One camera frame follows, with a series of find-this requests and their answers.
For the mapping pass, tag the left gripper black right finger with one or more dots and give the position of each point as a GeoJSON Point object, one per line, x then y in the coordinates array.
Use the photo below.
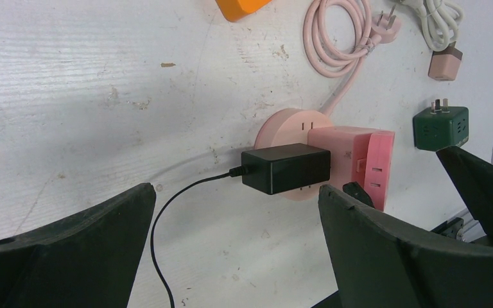
{"type": "Point", "coordinates": [381, 261]}

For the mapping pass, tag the pink brown small charger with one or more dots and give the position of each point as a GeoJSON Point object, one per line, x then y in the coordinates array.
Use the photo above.
{"type": "Point", "coordinates": [445, 64]}

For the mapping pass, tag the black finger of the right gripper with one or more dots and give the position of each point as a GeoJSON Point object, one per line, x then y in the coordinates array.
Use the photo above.
{"type": "Point", "coordinates": [355, 190]}
{"type": "Point", "coordinates": [473, 179]}

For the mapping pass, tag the black power adapter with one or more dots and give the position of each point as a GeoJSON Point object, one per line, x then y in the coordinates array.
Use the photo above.
{"type": "Point", "coordinates": [280, 169]}

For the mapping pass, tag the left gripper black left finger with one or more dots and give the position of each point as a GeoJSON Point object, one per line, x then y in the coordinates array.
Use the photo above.
{"type": "Point", "coordinates": [88, 259]}

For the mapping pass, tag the orange power strip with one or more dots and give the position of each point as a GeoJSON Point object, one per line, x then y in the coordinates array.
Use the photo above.
{"type": "Point", "coordinates": [234, 10]}

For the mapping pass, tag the pink round socket base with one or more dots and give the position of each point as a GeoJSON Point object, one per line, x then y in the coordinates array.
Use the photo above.
{"type": "Point", "coordinates": [361, 155]}

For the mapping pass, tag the green cube socket adapter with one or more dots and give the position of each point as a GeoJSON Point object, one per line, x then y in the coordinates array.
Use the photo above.
{"type": "Point", "coordinates": [440, 126]}

